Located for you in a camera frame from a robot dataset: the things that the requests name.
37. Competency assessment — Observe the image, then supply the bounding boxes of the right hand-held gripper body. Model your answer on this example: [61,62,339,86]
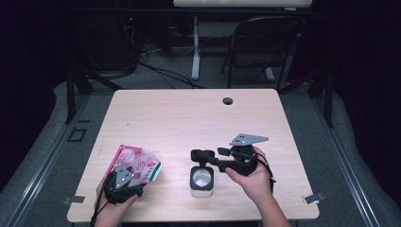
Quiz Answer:
[229,133,270,177]

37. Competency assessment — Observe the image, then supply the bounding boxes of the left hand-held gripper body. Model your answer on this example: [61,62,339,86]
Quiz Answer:
[103,164,136,204]

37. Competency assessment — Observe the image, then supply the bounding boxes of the clear jar with black lid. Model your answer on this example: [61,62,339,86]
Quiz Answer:
[188,148,217,199]

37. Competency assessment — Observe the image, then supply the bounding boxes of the red and clear plastic bag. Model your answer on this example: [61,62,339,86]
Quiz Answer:
[105,144,163,190]

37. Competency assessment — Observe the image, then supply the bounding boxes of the person's right hand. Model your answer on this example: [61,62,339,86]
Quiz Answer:
[226,147,275,205]

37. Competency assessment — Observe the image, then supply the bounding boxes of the person's left hand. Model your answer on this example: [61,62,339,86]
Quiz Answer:
[94,182,139,225]

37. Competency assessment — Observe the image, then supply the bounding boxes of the black folding chair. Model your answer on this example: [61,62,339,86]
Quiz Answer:
[220,15,305,91]

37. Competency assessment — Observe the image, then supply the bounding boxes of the white desk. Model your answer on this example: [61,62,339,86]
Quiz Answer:
[172,0,313,82]

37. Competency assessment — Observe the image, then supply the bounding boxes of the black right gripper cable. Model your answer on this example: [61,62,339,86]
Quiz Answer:
[256,152,277,194]

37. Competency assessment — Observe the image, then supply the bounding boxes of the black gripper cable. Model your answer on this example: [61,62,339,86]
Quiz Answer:
[89,185,110,227]
[256,152,277,194]

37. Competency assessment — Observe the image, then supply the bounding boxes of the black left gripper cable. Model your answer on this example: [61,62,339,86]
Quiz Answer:
[89,185,110,227]

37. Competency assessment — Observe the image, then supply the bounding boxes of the grey metal table bracket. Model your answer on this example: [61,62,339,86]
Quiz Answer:
[61,195,86,205]
[302,192,325,204]

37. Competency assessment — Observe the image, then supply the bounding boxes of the aluminium floor rail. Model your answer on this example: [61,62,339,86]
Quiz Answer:
[310,94,381,227]
[4,94,91,227]

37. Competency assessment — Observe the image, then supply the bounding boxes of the black floor cables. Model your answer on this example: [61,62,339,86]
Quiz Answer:
[138,60,206,90]

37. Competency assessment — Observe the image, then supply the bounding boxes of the black frame post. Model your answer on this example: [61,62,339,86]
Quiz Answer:
[323,70,335,129]
[64,67,78,125]

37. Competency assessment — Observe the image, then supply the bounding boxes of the hanging black cable bundle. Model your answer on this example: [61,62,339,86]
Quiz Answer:
[119,15,140,74]

